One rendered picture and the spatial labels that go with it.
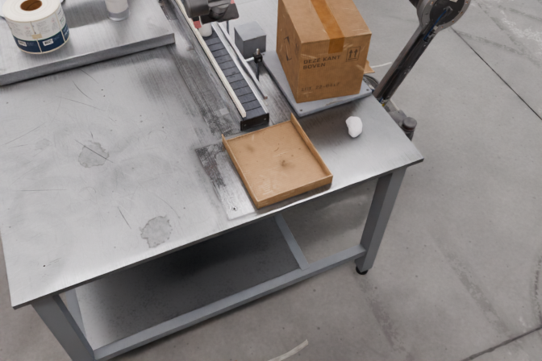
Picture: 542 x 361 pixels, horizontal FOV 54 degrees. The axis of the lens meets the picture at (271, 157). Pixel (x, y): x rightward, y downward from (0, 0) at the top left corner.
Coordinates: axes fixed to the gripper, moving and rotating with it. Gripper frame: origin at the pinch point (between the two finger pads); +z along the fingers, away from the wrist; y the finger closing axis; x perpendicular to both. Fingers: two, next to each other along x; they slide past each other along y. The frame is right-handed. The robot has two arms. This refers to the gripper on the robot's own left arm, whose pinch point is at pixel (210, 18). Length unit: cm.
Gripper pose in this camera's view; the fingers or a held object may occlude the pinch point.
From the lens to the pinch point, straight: 175.0
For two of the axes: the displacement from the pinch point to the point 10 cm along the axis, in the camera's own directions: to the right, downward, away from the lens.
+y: -9.2, 2.9, -2.5
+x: 2.9, 9.6, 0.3
